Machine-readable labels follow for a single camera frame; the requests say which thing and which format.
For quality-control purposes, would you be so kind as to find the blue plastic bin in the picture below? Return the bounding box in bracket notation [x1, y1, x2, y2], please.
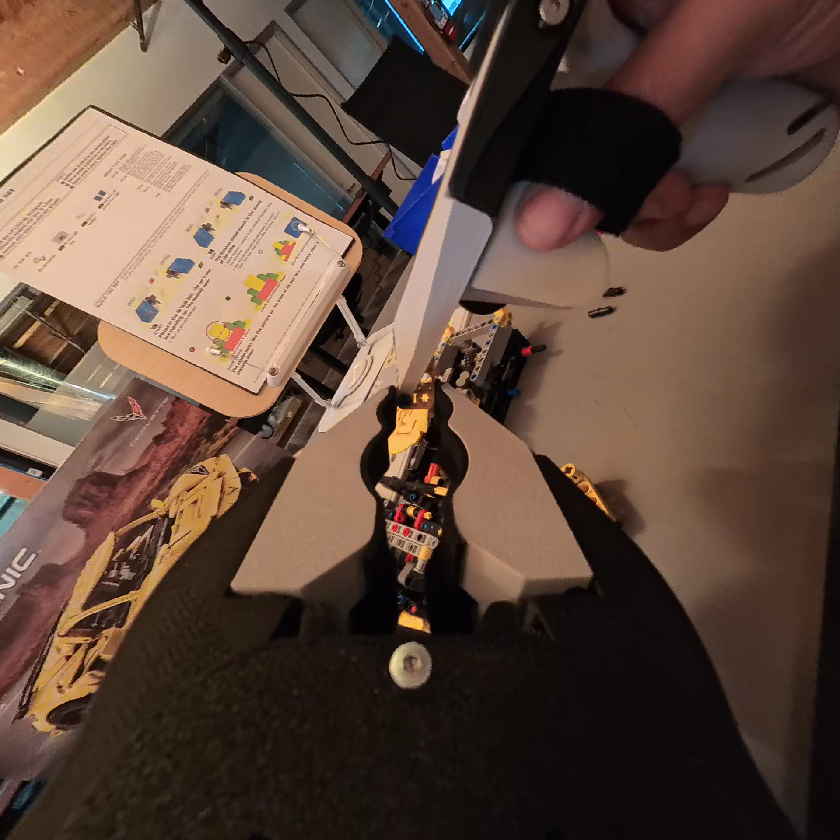
[384, 128, 460, 257]

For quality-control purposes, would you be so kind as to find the pile of yellow brick pieces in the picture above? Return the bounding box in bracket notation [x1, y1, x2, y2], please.
[561, 462, 619, 522]

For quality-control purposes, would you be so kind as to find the instruction sign on white stand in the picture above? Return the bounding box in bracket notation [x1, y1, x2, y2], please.
[0, 105, 398, 431]

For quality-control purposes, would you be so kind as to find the black cable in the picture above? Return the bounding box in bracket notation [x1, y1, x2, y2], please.
[220, 39, 421, 181]

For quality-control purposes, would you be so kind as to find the yellow black brick car model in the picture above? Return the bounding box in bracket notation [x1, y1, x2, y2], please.
[377, 307, 547, 634]

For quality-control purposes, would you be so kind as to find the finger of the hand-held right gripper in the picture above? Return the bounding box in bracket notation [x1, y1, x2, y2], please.
[394, 196, 493, 396]

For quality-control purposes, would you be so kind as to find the grey desk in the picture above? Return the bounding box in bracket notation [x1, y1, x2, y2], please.
[367, 164, 840, 808]

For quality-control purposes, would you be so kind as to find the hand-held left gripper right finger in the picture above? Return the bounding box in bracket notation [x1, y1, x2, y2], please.
[433, 386, 595, 632]

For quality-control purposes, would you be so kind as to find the black flat screen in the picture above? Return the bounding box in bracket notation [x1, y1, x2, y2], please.
[341, 36, 470, 165]

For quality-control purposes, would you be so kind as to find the dark toy car box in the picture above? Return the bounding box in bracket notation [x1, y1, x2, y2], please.
[0, 377, 293, 782]

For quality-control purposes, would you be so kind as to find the person's right hand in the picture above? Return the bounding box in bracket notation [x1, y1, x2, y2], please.
[515, 0, 840, 255]

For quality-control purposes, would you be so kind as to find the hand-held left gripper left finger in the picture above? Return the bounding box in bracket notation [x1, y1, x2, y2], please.
[230, 386, 398, 632]

